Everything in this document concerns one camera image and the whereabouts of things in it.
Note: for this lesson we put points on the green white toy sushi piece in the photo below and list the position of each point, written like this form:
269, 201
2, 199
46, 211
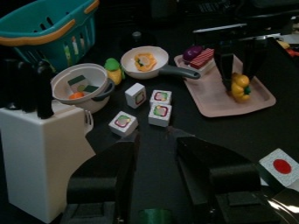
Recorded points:
78, 83

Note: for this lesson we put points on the yellow toy squash half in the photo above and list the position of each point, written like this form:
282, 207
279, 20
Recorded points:
239, 87

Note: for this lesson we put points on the toy sushi roll cube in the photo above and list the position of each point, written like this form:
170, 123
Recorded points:
160, 114
135, 95
123, 123
160, 97

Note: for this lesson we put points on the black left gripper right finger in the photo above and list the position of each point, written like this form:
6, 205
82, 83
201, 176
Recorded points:
218, 178

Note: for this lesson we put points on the teal basket orange rim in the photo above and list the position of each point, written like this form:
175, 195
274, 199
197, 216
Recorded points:
51, 32

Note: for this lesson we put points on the pink plastic tray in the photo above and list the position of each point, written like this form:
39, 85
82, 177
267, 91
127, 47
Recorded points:
213, 93

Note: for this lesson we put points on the orange toy food piece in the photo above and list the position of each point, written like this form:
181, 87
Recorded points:
76, 95

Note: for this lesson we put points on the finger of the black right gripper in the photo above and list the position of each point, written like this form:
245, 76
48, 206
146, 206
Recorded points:
254, 58
225, 65

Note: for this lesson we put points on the yellow toy corn green husk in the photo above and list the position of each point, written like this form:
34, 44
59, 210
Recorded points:
114, 70

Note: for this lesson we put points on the dark green round object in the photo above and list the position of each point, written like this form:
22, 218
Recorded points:
155, 216

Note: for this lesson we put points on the yellow squash half with seeds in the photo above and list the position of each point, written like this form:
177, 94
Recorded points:
144, 61

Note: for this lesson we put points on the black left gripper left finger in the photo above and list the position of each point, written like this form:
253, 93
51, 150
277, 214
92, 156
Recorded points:
103, 175

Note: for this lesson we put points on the black pot lid grey knob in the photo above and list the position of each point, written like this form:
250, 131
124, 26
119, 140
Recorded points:
136, 39

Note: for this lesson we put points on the red centre toy sushi cube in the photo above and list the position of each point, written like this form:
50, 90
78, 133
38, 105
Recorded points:
281, 167

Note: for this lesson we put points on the red striped toy sushi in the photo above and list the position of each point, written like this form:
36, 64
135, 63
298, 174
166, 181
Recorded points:
202, 59

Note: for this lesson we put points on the orange toy food item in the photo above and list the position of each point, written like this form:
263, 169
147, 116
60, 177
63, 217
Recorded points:
291, 50

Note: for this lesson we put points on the black glossy object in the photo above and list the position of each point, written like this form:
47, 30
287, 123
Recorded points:
286, 205

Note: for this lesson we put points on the purple toy eggplant piece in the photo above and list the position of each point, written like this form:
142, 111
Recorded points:
193, 53

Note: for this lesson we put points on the white knife block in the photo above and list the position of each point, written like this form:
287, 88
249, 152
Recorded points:
43, 163

